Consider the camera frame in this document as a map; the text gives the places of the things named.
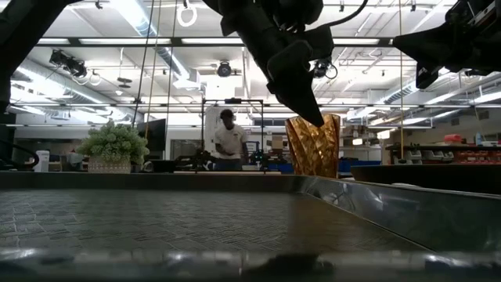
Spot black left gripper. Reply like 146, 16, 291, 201
203, 0, 336, 128

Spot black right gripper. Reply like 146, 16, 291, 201
393, 0, 501, 90

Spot amber faceted cup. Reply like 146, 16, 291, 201
284, 113, 341, 180

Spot black plastic tray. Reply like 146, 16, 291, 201
0, 171, 501, 282

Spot person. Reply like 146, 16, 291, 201
214, 108, 250, 172

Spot shelf with storage bins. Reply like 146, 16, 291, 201
385, 143, 501, 166

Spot blue bins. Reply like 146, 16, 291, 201
338, 157, 383, 174

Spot black monitor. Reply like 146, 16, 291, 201
136, 118, 168, 161

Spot green potted plant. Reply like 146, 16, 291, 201
76, 120, 150, 175

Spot white container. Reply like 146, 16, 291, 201
34, 150, 51, 173

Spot black ceiling camera with cable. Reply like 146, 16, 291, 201
312, 57, 339, 81

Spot round black ceiling camera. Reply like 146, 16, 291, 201
216, 60, 233, 78

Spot white hanging ring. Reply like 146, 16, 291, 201
176, 1, 198, 28

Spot black hanging cable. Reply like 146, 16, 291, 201
132, 0, 157, 127

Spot black overhead frame beam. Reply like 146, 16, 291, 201
34, 36, 395, 49

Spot black ceiling camera cluster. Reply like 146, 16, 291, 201
49, 49, 88, 78

